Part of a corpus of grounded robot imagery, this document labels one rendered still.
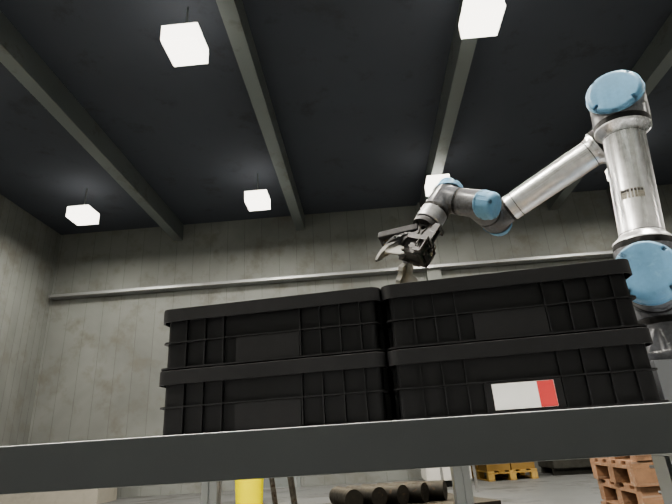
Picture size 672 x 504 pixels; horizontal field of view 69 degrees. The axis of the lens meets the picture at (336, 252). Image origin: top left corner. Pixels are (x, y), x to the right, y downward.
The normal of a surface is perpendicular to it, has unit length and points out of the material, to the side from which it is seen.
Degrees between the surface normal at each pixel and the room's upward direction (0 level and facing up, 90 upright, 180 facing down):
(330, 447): 90
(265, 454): 90
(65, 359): 90
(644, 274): 96
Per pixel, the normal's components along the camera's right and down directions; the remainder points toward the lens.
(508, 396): -0.18, -0.36
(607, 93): -0.59, -0.40
